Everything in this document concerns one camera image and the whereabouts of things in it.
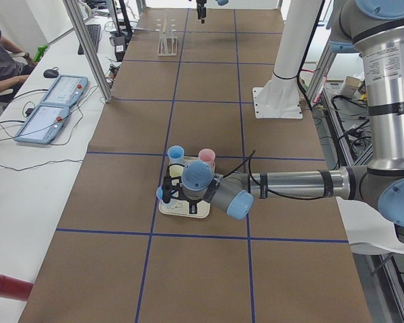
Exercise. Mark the aluminium frame post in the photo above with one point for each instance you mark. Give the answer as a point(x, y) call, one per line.
point(83, 36)

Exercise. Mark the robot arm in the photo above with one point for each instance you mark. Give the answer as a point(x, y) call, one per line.
point(219, 2)
point(376, 30)

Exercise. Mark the light blue cup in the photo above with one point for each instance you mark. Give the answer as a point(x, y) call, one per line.
point(176, 154)
point(159, 195)

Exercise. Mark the black computer mouse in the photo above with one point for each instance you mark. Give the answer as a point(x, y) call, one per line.
point(51, 73)

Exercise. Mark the cream plastic tray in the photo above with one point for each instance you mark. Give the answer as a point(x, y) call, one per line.
point(181, 207)

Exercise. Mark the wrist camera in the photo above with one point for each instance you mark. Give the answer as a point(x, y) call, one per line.
point(167, 189)

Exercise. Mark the white wire cup rack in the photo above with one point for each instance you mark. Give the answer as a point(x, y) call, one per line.
point(168, 41)

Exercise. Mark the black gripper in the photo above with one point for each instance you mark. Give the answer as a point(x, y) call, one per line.
point(192, 202)
point(200, 7)

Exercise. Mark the teach pendant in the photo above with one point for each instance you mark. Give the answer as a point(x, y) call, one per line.
point(66, 90)
point(43, 124)

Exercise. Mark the pink cup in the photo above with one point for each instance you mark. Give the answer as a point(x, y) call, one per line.
point(207, 156)

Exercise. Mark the red cylinder bottle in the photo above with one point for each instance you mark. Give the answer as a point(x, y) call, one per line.
point(12, 288)

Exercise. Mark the teach pendant far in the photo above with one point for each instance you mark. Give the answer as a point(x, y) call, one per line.
point(66, 90)

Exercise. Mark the light blue cup rear left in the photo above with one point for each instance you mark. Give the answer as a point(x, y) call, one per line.
point(159, 195)

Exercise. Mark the seated person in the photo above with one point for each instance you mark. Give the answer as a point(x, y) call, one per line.
point(15, 67)

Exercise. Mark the light blue cup rear right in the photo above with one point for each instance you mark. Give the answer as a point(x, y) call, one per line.
point(176, 154)

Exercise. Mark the white pedestal column base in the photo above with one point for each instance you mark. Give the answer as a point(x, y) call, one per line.
point(280, 97)

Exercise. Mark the teach pendant near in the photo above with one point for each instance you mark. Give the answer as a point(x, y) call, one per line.
point(43, 124)

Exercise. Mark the pale yellow-green cup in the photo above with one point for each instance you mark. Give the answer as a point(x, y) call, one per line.
point(175, 170)

